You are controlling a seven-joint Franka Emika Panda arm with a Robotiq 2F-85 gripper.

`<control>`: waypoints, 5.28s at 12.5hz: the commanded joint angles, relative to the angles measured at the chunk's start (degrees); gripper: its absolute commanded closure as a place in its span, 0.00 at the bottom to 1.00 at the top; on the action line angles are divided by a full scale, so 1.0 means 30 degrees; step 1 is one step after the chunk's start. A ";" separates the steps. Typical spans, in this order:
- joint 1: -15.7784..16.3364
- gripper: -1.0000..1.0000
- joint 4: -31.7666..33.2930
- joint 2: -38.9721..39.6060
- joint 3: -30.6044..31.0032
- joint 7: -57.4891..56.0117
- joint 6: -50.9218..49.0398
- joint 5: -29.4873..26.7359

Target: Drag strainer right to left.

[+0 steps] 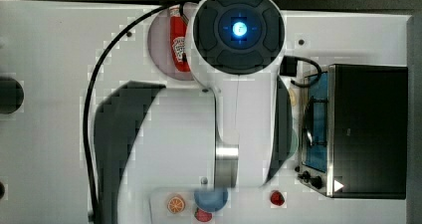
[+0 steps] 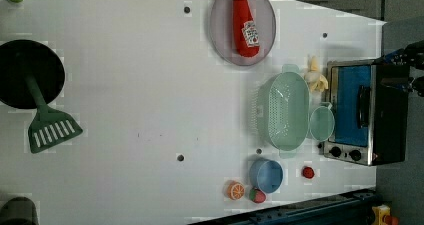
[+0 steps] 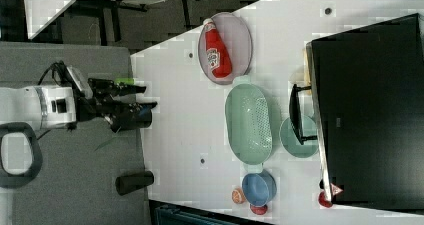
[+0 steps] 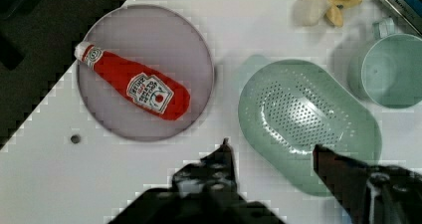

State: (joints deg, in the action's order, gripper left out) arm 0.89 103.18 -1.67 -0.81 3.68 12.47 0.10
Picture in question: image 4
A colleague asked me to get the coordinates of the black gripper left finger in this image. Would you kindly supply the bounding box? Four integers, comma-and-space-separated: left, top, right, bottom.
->
171, 137, 238, 198

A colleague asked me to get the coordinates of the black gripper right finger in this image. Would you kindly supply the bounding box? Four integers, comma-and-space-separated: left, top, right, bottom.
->
313, 144, 422, 224

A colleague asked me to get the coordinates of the grey round plate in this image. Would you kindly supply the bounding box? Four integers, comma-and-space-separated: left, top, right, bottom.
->
76, 5, 214, 142

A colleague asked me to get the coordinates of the peeled banana toy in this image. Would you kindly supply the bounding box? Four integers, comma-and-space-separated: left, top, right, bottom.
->
295, 0, 362, 27

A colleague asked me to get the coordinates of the green plastic strainer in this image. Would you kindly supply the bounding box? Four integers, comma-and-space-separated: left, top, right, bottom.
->
238, 59, 382, 196

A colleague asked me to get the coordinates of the red ketchup bottle toy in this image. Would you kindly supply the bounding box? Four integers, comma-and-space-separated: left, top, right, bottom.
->
74, 42, 190, 120

